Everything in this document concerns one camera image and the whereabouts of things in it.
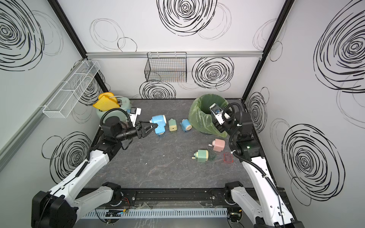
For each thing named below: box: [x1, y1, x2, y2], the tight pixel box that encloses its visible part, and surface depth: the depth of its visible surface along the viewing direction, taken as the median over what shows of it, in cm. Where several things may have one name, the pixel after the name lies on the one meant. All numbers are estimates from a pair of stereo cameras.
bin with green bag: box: [188, 94, 229, 138], surface depth 86 cm
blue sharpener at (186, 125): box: [179, 118, 193, 133], surface depth 98 cm
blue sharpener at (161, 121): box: [149, 114, 167, 136], surface depth 70 cm
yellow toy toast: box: [92, 92, 121, 112], surface depth 93 cm
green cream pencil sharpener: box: [191, 149, 209, 162], surface depth 84 cm
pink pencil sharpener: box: [208, 138, 226, 152], surface depth 89 cm
